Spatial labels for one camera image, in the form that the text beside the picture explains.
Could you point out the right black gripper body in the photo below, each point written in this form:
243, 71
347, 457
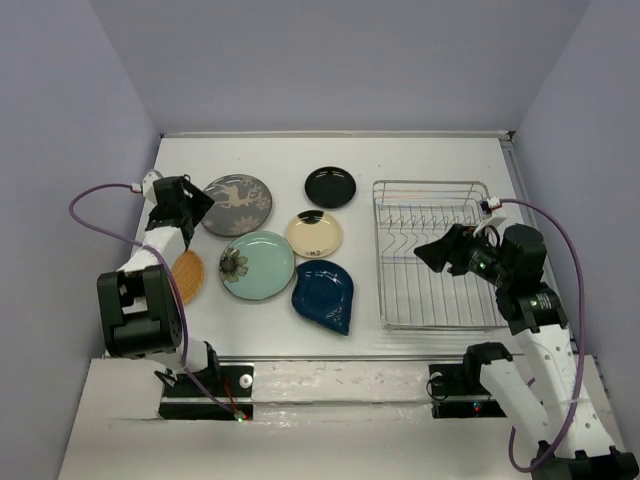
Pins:
476, 256

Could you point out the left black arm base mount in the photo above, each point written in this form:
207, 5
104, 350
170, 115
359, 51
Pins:
228, 398

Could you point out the dark blue leaf-shaped plate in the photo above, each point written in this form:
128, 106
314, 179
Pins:
324, 294

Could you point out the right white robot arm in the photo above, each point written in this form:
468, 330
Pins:
555, 413

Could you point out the metal wire dish rack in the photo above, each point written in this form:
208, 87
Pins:
407, 215

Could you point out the grey deer pattern plate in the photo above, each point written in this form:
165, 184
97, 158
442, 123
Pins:
242, 203

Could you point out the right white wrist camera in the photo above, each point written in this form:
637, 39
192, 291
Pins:
492, 214

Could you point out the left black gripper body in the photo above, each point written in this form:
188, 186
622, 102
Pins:
153, 213

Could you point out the orange woven pattern plate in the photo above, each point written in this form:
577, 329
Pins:
189, 273

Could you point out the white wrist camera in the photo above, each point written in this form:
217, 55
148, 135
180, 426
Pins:
492, 214
146, 186

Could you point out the cream round plate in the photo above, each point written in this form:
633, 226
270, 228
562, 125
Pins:
314, 234

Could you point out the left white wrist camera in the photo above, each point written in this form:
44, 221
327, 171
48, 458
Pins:
146, 186

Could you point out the black round plate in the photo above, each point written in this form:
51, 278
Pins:
330, 187

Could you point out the teal flower plate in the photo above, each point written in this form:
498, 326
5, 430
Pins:
257, 265

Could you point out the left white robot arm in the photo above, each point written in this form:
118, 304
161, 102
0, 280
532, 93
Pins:
142, 311

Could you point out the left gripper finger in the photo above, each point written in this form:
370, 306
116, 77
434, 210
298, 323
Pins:
196, 203
187, 235

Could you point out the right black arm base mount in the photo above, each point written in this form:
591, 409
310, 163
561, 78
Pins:
453, 397

